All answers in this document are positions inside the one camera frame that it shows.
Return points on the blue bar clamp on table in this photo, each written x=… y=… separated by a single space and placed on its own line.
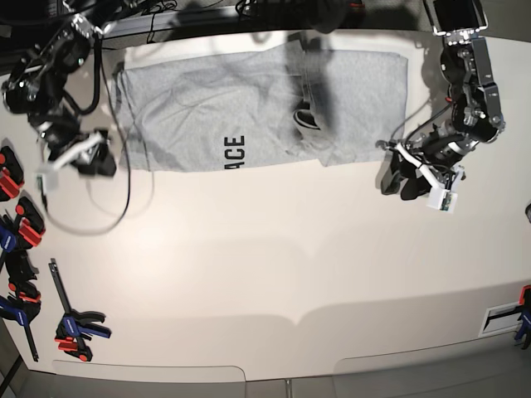
x=75 y=329

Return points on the blue clamp lower left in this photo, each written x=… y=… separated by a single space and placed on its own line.
x=23 y=303

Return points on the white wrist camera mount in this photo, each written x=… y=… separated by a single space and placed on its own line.
x=47 y=172
x=443 y=195

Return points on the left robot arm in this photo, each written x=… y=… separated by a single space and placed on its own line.
x=472 y=100

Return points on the red black clamp top left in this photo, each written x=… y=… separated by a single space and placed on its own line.
x=12 y=175

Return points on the dark object right edge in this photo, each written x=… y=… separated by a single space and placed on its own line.
x=528 y=212

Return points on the blue red clamp middle left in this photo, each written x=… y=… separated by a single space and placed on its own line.
x=23 y=231

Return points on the white label sticker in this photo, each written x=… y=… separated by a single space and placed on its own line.
x=500 y=319

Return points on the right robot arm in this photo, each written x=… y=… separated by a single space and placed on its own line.
x=36 y=88

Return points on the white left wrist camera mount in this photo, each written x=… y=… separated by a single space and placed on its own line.
x=443 y=195

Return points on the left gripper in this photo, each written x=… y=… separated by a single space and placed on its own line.
x=440 y=150

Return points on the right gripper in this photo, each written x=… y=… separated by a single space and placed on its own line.
x=59 y=137

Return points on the blue clamp right edge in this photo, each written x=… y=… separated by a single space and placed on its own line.
x=523 y=334

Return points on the grey T-shirt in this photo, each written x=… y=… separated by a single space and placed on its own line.
x=284 y=105

